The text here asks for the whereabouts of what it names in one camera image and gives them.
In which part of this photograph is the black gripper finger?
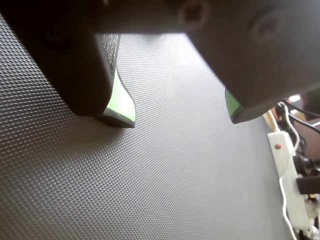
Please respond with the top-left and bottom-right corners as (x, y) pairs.
(174, 0), (320, 125)
(0, 0), (137, 129)

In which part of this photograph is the white power strip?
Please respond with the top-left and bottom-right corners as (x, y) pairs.
(267, 131), (316, 237)

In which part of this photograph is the black round plug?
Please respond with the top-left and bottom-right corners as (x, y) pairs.
(294, 154), (320, 176)

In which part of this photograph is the black textured mat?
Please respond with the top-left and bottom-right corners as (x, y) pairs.
(0, 12), (298, 240)

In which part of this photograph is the black square adapter plug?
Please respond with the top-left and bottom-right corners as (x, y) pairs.
(296, 174), (320, 195)

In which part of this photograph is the thin black cable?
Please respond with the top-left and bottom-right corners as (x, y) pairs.
(284, 98), (320, 131)

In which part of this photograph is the white power cable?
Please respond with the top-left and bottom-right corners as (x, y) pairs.
(276, 101), (302, 240)

